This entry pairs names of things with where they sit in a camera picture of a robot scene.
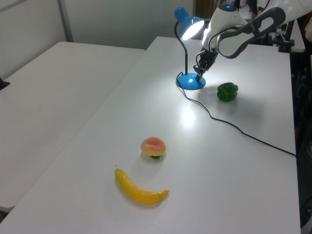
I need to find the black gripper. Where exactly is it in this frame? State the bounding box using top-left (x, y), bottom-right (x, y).
top-left (194, 47), bottom-right (217, 82)

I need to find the blue gooseneck desk lamp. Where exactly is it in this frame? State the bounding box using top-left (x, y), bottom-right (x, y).
top-left (174, 6), bottom-right (207, 91)

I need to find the green toy bell pepper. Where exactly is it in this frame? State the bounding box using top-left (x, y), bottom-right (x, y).
top-left (216, 82), bottom-right (238, 102)

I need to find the pink toy peach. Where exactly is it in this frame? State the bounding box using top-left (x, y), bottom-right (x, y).
top-left (140, 136), bottom-right (168, 161)

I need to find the yellow toy banana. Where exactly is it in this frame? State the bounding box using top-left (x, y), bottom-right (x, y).
top-left (114, 168), bottom-right (170, 205)

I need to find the black lamp power cable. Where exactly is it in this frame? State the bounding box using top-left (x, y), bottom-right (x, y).
top-left (176, 72), bottom-right (297, 156)

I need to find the black camera stand with clamp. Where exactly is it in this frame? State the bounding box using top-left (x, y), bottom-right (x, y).
top-left (277, 19), bottom-right (295, 53)

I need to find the grey wall partition post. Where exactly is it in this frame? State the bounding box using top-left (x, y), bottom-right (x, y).
top-left (57, 0), bottom-right (74, 42)

